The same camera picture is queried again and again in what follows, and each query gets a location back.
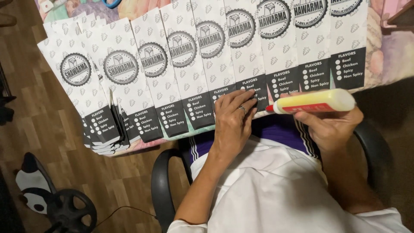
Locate floral pastel tablecloth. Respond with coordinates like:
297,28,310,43
34,0,414,158

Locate small white plastic object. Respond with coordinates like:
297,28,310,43
40,0,69,13

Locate stack of printed paper bags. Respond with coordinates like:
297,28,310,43
37,11,130,155

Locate black spoked wheel base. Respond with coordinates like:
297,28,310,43
45,189,98,233

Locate person's right hand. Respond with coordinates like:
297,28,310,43
280,91,365,153

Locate yellow glue bottle red cap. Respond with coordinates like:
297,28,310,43
265,88,356,115

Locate row of printed paper bags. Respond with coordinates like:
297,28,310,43
80,0,369,143

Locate purple shorts white stripes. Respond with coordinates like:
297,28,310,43
188,113,321,164

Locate person's left hand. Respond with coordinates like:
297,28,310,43
213,90,259,153

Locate black white panda slipper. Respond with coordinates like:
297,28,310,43
15,152,58,215

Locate person's white shirt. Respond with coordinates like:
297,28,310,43
167,137,412,233

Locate thin black cable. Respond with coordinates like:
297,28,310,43
93,206,156,229

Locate white black printed paper bag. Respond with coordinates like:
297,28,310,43
223,0,270,112

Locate black office chair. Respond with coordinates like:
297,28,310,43
151,121,394,233

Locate dark furniture leg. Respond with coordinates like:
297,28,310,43
0,61,17,126

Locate brown wooden furniture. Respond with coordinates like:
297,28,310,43
381,0,414,29

